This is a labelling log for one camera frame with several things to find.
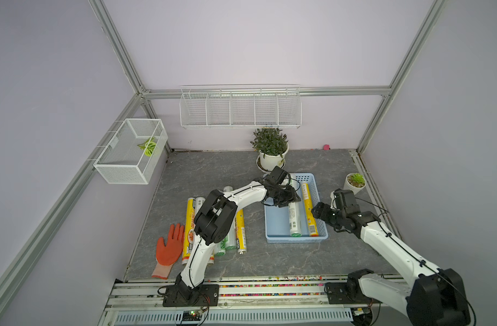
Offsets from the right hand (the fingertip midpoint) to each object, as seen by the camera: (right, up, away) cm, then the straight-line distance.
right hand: (317, 211), depth 86 cm
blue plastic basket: (-17, -6, +5) cm, 18 cm away
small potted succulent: (+20, +13, +8) cm, 25 cm away
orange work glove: (-63, -17, -3) cm, 65 cm away
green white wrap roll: (-10, -3, -3) cm, 11 cm away
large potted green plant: (-18, +30, +14) cm, 37 cm away
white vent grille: (-57, -34, -15) cm, 68 cm away
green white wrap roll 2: (-40, -14, -4) cm, 43 cm away
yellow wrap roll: (-33, -9, +1) cm, 34 cm away
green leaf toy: (-70, +28, -4) cm, 76 cm away
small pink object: (+17, +32, +38) cm, 53 cm away
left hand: (-7, +3, +4) cm, 9 cm away
